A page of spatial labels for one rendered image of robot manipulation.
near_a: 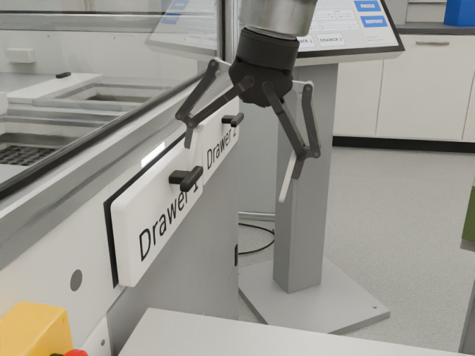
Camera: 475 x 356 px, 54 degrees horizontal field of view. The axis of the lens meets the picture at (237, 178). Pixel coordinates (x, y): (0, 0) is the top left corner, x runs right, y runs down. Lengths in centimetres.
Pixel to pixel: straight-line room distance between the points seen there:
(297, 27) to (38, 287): 39
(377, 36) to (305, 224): 70
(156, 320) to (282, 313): 121
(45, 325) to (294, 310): 148
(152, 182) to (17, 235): 22
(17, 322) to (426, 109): 345
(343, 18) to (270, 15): 104
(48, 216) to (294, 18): 34
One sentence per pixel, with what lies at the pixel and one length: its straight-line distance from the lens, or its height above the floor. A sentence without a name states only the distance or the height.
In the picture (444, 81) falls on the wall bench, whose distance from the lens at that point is 366.
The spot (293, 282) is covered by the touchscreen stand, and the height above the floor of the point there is 9.
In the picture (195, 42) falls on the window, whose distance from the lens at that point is 87.
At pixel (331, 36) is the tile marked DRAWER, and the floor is 101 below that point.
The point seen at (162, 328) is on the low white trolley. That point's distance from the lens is 61.
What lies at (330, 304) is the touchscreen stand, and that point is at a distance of 186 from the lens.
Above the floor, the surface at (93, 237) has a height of 90.
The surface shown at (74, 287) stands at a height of 87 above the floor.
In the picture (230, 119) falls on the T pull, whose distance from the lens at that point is 92.
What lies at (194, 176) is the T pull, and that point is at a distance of 63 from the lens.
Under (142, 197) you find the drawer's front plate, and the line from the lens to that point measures 56.
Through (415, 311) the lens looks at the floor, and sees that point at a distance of 198.
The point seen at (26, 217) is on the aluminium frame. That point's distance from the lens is 42.
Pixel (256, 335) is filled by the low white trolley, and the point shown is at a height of 76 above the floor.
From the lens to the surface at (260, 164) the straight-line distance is 239.
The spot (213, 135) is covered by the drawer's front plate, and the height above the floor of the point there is 89.
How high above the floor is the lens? 115
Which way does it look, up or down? 22 degrees down
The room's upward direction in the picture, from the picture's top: straight up
